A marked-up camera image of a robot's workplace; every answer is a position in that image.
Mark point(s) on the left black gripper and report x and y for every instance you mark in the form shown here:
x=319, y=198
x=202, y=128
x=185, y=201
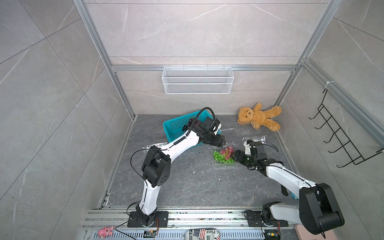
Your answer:
x=216, y=142

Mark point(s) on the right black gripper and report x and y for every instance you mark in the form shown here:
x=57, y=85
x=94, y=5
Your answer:
x=242, y=154

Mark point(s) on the clear clamshell container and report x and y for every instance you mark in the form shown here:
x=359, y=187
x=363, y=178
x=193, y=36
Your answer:
x=254, y=139
x=158, y=145
x=224, y=156

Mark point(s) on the green grape bunch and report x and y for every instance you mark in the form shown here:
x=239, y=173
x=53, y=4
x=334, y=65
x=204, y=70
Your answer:
x=219, y=158

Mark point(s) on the red grape bunch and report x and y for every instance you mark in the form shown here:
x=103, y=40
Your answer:
x=227, y=152

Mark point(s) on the teal plastic basket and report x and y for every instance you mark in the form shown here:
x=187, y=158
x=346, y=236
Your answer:
x=177, y=126

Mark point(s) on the dark purple grape bunch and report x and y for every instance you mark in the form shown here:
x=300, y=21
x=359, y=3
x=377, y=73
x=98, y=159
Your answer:
x=187, y=126

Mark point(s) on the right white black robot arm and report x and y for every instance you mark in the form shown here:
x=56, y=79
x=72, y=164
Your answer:
x=318, y=210

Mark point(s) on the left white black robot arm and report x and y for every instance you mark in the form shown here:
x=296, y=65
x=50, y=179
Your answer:
x=157, y=164

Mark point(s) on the black comb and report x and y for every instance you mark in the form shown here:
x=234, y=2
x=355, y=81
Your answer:
x=284, y=191

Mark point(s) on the brown teddy bear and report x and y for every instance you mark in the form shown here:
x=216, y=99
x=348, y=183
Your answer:
x=258, y=118

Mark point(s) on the pink pad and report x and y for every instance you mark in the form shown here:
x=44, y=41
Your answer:
x=304, y=234

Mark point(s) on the flag pattern object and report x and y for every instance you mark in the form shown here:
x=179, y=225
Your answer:
x=203, y=234

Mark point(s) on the pink plush toy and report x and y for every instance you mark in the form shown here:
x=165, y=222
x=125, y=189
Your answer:
x=105, y=232

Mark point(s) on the white wire mesh shelf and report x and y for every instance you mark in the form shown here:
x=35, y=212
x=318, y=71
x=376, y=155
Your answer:
x=197, y=80

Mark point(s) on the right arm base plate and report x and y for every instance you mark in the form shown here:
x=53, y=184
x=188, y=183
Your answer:
x=252, y=218

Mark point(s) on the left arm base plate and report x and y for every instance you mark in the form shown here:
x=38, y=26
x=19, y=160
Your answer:
x=157, y=218

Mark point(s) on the black wire hook rack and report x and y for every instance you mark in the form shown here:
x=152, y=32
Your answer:
x=345, y=144

